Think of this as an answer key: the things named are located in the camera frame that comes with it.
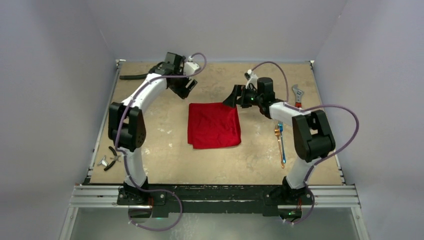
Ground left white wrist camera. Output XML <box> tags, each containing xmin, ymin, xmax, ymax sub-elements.
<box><xmin>183</xmin><ymin>56</ymin><xmax>201</xmax><ymax>77</ymax></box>

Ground adjustable wrench orange handle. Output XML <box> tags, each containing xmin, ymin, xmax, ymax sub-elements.
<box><xmin>292</xmin><ymin>84</ymin><xmax>304</xmax><ymax>108</ymax></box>

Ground gold fork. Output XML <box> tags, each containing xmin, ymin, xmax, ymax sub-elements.
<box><xmin>274</xmin><ymin>125</ymin><xmax>285</xmax><ymax>169</ymax></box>

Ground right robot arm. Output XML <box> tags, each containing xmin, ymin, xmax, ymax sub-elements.
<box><xmin>223</xmin><ymin>77</ymin><xmax>336</xmax><ymax>204</ymax></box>

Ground blue utensil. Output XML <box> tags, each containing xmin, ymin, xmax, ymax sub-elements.
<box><xmin>278</xmin><ymin>121</ymin><xmax>286</xmax><ymax>165</ymax></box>

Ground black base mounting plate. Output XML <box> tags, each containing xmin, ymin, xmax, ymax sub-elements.
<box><xmin>117</xmin><ymin>183</ymin><xmax>313</xmax><ymax>218</ymax></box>

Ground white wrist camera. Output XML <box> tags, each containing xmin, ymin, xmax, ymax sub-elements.
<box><xmin>244</xmin><ymin>69</ymin><xmax>258</xmax><ymax>90</ymax></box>
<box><xmin>183</xmin><ymin>56</ymin><xmax>201</xmax><ymax>77</ymax></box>

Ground aluminium frame rail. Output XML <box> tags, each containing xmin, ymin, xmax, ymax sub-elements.
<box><xmin>70</xmin><ymin>61</ymin><xmax>360</xmax><ymax>208</ymax></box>

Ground red cloth napkin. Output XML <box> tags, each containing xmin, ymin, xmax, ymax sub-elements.
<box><xmin>187</xmin><ymin>102</ymin><xmax>242</xmax><ymax>150</ymax></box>

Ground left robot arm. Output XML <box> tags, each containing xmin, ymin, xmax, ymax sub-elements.
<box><xmin>107</xmin><ymin>52</ymin><xmax>203</xmax><ymax>205</ymax></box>

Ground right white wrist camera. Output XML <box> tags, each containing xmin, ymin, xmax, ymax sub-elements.
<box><xmin>244</xmin><ymin>69</ymin><xmax>258</xmax><ymax>90</ymax></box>

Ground black corrugated hose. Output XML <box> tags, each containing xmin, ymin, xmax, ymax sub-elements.
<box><xmin>119</xmin><ymin>73</ymin><xmax>148</xmax><ymax>81</ymax></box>

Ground black handled pliers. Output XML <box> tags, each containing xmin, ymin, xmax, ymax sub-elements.
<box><xmin>97</xmin><ymin>146</ymin><xmax>121</xmax><ymax>172</ymax></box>

